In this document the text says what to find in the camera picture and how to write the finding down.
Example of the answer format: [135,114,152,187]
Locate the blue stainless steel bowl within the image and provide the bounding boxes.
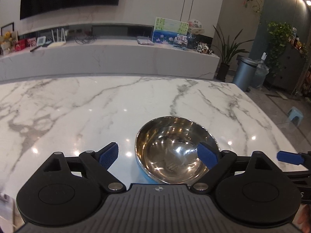
[135,116,219,185]

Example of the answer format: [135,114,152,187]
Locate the blue plastic stool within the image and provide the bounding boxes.
[287,106,304,126]

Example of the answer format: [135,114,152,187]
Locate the grey pedal trash bin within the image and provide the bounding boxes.
[232,57,259,91]

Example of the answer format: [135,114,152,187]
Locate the dark grey drawer cabinet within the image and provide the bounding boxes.
[264,44,306,93]

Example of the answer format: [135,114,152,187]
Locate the water jug with pump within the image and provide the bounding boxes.
[250,52,269,88]

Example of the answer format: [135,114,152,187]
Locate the white marble tv console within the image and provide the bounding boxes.
[1,39,220,82]

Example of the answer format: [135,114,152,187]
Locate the potted green leaf plant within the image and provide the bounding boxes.
[212,25,254,82]

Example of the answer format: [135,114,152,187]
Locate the panda figurines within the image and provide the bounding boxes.
[195,42,213,55]

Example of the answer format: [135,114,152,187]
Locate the white wifi router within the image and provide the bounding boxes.
[47,28,66,48]

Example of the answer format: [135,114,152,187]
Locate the trailing ivy plant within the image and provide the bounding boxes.
[265,21,293,75]

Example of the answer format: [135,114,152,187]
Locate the stacked grey notebooks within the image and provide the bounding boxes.
[136,36,154,45]

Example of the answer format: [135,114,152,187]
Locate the small digital clock display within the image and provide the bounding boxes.
[36,36,46,46]

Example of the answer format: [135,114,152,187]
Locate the decorative round fan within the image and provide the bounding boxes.
[188,19,204,35]

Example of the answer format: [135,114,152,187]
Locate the red gift box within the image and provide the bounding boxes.
[14,39,27,52]

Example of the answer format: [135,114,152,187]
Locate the lotus pond painting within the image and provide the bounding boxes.
[151,17,189,45]

